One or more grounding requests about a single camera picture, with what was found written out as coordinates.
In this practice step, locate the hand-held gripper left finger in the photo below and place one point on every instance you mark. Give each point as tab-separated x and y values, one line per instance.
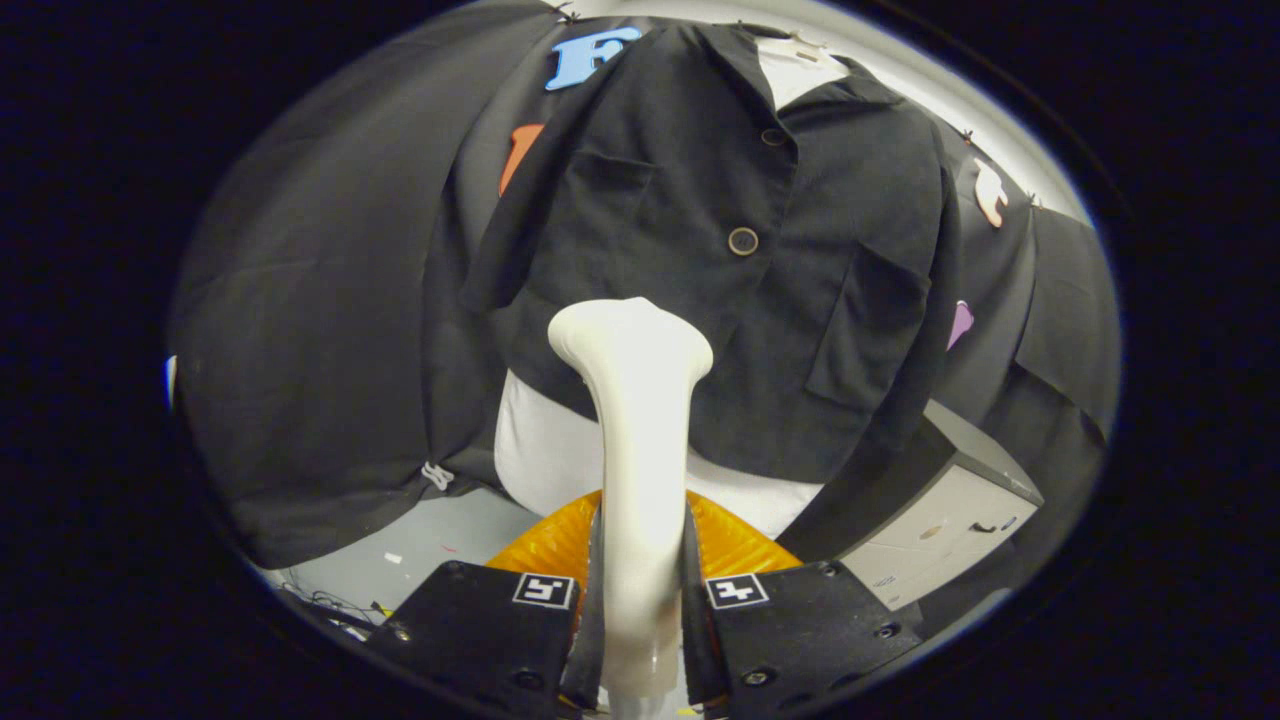
490	630

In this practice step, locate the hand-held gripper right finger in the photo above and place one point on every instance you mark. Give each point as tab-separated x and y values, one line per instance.
800	630

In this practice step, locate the white shirt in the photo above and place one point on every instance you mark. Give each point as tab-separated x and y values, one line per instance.
545	460

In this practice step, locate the white garment steamer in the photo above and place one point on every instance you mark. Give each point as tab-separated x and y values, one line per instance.
640	450

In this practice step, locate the black jacket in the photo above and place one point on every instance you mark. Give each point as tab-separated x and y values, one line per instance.
700	330

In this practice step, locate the grey cabinet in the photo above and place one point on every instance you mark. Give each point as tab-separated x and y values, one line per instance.
940	550

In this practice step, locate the white plastic clip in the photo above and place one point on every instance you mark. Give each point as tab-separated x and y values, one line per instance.
437	476

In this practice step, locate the black backdrop cloth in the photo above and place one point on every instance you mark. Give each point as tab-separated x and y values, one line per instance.
300	350

